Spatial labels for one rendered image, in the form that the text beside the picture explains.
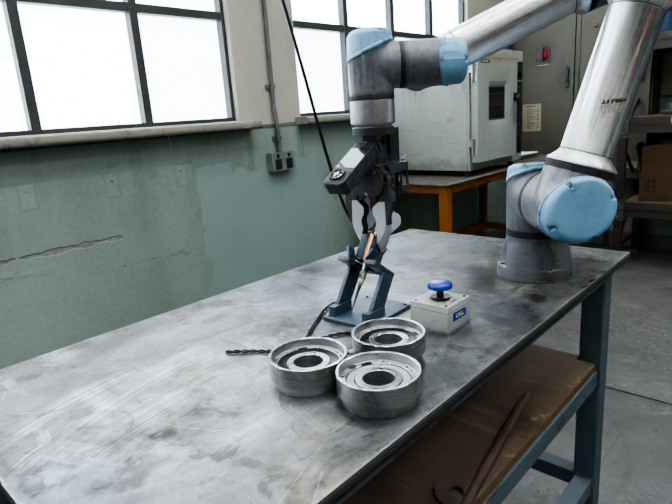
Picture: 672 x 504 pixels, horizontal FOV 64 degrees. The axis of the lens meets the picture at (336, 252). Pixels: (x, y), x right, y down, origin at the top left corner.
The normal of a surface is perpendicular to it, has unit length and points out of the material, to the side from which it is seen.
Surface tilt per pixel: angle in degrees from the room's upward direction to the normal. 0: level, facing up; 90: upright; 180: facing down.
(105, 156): 90
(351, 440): 0
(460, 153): 90
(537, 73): 90
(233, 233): 90
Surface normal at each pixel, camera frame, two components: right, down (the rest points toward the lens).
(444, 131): -0.65, 0.26
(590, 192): -0.02, 0.37
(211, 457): -0.07, -0.97
